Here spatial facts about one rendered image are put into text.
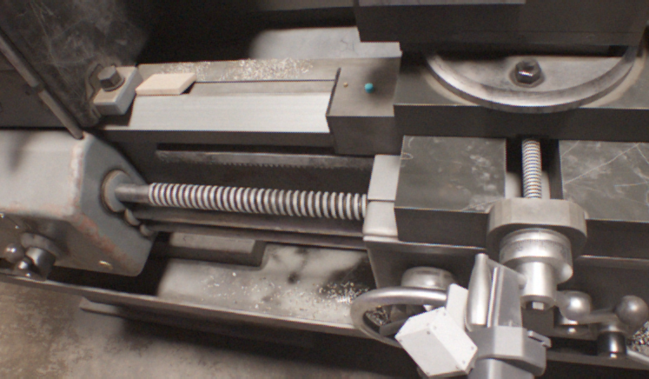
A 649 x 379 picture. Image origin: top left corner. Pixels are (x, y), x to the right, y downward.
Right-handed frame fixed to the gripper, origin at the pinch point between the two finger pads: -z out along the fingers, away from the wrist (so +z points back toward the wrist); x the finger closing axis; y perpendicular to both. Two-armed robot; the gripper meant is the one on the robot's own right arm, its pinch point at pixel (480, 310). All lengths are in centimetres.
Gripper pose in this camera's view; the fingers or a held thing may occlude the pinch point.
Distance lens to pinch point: 46.0
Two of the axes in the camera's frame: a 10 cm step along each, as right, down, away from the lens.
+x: -4.8, 4.0, 7.8
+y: 8.5, 4.2, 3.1
